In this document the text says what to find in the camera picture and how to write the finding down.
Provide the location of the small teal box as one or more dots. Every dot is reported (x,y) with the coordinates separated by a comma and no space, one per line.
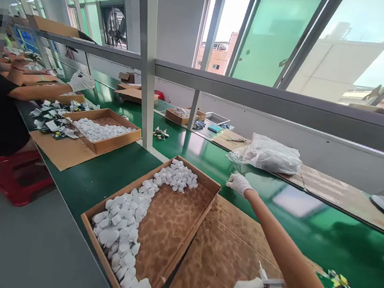
(214,128)

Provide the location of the open flat cardboard carton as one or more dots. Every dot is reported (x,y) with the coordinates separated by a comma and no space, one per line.
(134,94)

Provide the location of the large shallow cardboard box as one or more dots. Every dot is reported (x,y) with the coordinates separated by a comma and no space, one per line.
(172,215)

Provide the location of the cluster of blue small parts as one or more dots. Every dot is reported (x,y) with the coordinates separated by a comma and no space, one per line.
(199,124)

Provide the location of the white metal post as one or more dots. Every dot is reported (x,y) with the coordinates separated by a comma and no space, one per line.
(148,57)

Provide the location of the industrial wall fan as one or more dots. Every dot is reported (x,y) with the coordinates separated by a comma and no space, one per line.
(115,27)

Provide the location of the square cardboard box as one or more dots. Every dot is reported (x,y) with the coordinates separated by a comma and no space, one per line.
(107,140)

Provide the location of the grey plastic tray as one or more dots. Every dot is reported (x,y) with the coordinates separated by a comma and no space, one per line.
(218,118)

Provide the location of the metal tweezers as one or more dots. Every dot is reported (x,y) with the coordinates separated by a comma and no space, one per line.
(235,139)

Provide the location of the large sliding window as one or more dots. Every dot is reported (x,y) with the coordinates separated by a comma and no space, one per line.
(280,38)

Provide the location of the person's right hand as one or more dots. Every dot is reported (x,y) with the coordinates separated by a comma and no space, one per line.
(241,185)

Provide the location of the pile of white charger shells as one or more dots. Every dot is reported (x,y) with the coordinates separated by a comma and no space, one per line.
(121,226)
(100,130)

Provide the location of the red object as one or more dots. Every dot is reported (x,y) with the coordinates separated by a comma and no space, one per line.
(158,95)

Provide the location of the long cardboard strip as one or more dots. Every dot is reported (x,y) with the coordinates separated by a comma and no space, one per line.
(344,199)

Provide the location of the low cardboard box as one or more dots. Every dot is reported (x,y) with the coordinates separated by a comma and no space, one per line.
(72,98)

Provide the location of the small empty cardboard box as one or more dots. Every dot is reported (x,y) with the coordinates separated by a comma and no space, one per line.
(127,77)

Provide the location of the small cardboard box white parts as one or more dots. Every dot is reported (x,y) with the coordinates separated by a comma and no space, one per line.
(181,116)

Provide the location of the loose circuit boards with plugs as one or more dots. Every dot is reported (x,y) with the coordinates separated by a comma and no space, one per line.
(160,134)

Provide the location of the person's left fingers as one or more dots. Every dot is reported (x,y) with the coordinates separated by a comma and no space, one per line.
(253,285)

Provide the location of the grey metal shelf rail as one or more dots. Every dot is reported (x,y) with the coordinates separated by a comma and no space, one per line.
(255,92)

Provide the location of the crumpled clear plastic bag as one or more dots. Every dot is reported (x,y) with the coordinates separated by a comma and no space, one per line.
(272,154)

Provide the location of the small cardboard sheet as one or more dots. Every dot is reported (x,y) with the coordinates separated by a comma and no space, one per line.
(224,142)

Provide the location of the brown cardboard sheet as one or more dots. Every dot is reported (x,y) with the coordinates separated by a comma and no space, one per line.
(63,153)
(228,248)

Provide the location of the green conveyor belt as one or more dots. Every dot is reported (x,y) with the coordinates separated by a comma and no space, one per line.
(293,207)

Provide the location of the person's right fingers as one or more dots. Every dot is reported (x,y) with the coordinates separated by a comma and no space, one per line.
(232,181)

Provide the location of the heap of boards and plugs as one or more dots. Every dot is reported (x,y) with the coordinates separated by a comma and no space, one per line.
(52,118)

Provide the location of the red plastic stool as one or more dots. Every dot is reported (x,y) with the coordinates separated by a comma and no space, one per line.
(10,177)

